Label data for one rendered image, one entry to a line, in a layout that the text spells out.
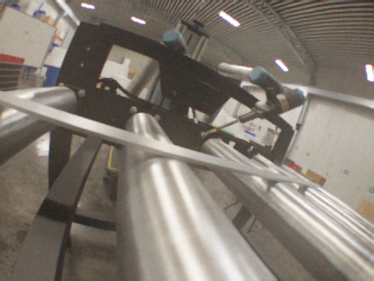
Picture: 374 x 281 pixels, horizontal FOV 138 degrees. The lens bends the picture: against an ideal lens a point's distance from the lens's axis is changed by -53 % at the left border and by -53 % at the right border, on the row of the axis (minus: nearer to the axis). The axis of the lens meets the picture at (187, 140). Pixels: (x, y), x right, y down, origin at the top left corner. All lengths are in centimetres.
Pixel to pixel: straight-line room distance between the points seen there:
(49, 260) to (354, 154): 1069
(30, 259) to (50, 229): 6
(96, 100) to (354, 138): 1090
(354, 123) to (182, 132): 1087
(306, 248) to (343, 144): 1051
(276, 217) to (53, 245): 38
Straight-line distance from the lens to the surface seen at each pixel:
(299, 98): 79
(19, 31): 475
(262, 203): 37
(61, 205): 28
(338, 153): 1071
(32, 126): 32
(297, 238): 34
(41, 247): 23
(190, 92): 62
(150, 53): 59
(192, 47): 165
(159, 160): 18
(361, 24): 979
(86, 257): 110
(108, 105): 59
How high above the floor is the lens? 98
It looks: 11 degrees down
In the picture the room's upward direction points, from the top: 23 degrees clockwise
